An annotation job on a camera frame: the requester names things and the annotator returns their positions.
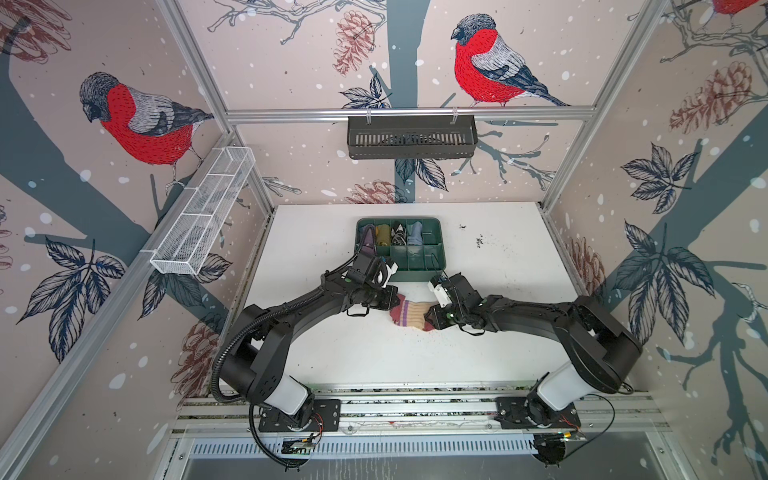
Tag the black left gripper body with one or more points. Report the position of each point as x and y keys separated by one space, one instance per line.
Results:
x=377 y=296

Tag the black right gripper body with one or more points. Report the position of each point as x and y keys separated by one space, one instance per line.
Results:
x=451 y=313

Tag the beige maroon striped sock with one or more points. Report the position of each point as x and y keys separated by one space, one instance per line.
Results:
x=411 y=314

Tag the purple striped sock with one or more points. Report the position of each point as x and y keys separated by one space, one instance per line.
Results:
x=367 y=241

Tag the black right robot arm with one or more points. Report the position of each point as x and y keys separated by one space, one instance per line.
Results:
x=601 y=351

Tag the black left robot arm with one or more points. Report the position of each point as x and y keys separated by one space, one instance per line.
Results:
x=250 y=365

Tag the rolled black white sock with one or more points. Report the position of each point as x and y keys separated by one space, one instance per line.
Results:
x=399 y=234

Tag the green compartment tray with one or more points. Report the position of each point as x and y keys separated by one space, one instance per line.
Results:
x=415 y=263

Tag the rolled blue grey sock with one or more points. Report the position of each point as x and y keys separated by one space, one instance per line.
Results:
x=415 y=234

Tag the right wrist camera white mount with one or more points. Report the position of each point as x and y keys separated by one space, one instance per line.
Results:
x=442 y=296

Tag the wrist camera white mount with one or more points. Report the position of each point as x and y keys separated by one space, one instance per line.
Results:
x=391 y=269
x=442 y=296

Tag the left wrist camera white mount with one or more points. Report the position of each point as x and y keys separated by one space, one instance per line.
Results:
x=391 y=269

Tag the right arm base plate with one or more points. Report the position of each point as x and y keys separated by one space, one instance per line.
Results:
x=519 y=413

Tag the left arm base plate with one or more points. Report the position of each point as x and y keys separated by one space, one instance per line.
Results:
x=314 y=415

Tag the black hanging wire basket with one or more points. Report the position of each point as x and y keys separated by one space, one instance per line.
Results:
x=411 y=137

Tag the white mesh wall shelf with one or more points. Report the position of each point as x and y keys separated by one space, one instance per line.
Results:
x=192 y=236

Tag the aluminium horizontal frame bar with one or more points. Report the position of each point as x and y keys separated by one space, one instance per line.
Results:
x=525 y=113

